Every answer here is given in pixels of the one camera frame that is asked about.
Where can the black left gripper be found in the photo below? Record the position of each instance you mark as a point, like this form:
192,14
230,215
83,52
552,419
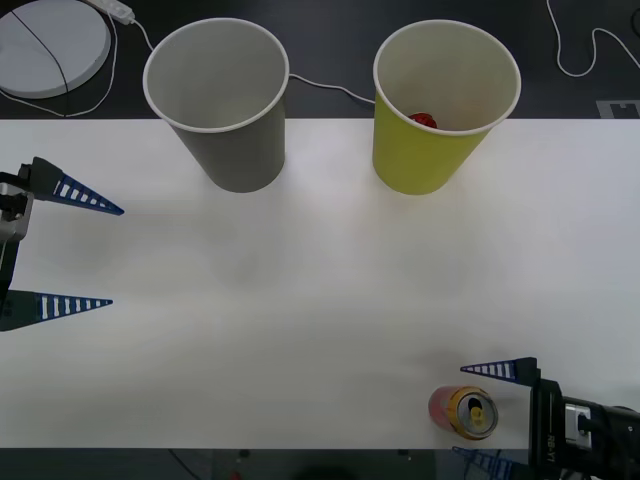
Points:
7,270

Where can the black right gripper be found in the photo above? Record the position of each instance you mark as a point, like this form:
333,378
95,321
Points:
547,425

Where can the red can with gold rim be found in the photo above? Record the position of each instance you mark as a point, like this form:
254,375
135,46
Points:
450,407

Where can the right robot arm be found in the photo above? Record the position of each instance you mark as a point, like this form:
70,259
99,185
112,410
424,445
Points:
620,430

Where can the round white disc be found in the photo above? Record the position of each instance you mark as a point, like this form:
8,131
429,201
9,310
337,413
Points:
30,65

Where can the grey plastic bin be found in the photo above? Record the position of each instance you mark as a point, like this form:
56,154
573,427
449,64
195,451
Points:
240,155

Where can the shiny red drink can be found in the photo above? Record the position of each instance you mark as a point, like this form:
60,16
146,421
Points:
422,120

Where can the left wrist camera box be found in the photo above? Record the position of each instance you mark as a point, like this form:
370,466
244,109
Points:
17,225

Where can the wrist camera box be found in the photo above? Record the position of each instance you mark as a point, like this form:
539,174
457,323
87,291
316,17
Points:
17,225
572,435

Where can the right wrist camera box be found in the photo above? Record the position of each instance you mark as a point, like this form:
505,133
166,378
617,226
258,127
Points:
572,435

